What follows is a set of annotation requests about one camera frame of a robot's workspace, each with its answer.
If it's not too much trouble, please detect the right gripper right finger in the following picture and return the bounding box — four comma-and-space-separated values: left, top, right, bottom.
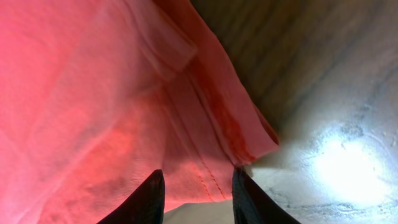
232, 167, 300, 224

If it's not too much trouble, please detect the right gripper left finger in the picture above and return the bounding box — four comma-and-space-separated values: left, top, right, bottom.
98, 169, 165, 224

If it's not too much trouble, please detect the coral red t-shirt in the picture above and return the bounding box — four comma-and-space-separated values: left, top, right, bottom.
1, 0, 278, 223

